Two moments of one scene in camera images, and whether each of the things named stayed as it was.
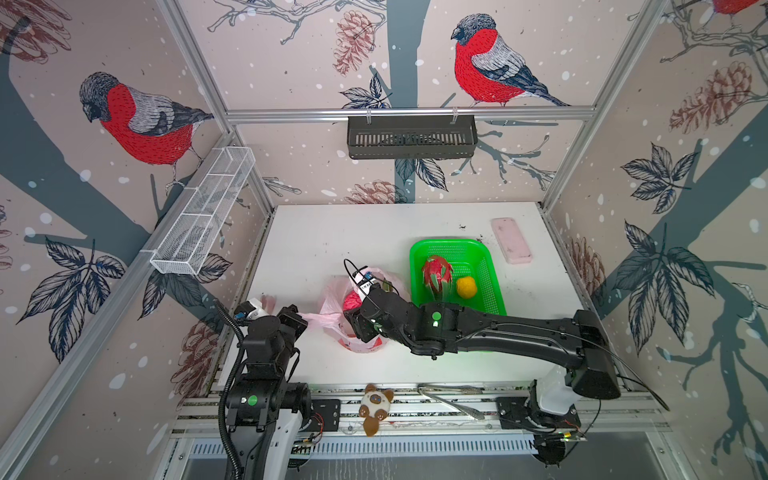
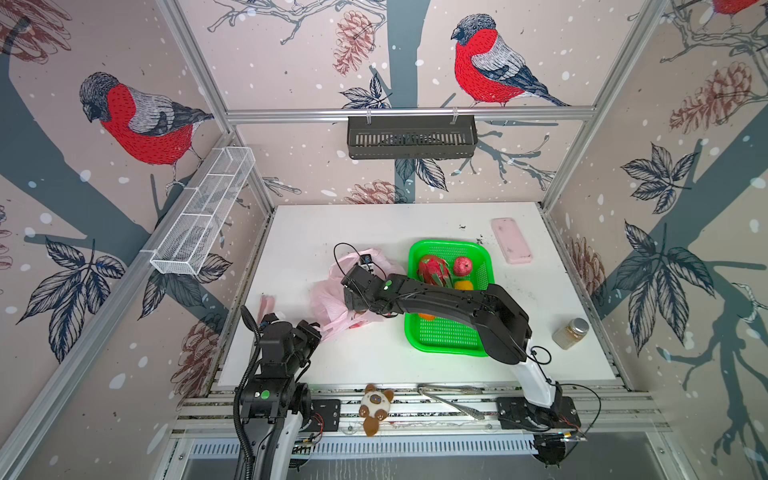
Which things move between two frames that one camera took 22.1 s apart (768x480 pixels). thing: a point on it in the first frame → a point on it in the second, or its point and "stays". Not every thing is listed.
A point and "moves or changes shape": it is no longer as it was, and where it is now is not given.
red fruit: x=437 y=272 stays
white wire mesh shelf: x=201 y=223 stays
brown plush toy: x=374 y=407 stays
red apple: x=352 y=301 moves or changes shape
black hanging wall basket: x=411 y=136 stays
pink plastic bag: x=332 y=316 moves or changes shape
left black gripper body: x=290 y=328 → x=304 y=340
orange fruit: x=466 y=287 stays
